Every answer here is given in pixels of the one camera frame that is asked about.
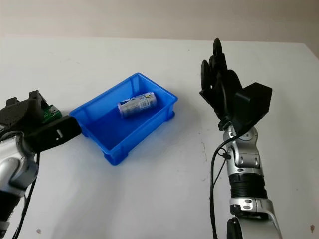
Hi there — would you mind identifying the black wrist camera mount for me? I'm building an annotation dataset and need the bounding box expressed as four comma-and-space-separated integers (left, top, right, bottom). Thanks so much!
233, 83, 273, 134
24, 115, 83, 153

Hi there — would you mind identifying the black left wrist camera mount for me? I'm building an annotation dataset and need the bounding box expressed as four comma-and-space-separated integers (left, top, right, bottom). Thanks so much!
24, 115, 83, 153

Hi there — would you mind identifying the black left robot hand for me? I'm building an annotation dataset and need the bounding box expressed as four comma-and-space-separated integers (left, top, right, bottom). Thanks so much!
0, 90, 47, 134

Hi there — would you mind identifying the blue plastic tray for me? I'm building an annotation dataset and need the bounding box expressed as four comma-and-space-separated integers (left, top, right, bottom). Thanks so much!
69, 72, 178, 167

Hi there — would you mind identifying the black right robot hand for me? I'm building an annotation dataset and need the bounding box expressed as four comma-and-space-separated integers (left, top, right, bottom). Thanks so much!
199, 37, 243, 125

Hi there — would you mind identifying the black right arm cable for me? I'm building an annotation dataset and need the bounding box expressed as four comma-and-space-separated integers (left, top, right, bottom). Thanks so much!
208, 130, 249, 239

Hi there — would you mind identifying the green white toothpaste box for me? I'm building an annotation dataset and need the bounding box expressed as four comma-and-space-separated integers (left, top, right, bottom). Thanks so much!
41, 104, 63, 124

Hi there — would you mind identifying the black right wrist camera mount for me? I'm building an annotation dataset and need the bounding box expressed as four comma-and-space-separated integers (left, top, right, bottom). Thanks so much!
233, 83, 273, 134

